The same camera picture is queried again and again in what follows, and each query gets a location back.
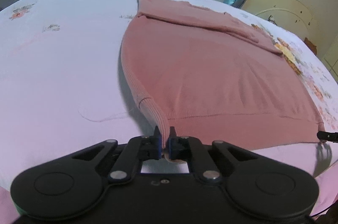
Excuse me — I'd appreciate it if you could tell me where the floral white bed sheet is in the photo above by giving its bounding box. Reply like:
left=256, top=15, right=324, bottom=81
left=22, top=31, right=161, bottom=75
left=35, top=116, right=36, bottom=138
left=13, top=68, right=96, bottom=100
left=1, top=0, right=337, bottom=223

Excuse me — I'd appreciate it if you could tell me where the pink long-sleeve sweater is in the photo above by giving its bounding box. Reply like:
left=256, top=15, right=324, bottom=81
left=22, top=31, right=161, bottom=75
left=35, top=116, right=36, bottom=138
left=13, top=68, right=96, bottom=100
left=121, top=0, right=324, bottom=150

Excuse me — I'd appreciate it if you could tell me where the cream arched headboard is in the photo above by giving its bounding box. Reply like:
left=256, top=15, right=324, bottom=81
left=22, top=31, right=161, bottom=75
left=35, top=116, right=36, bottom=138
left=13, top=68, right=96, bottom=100
left=242, top=0, right=319, bottom=55

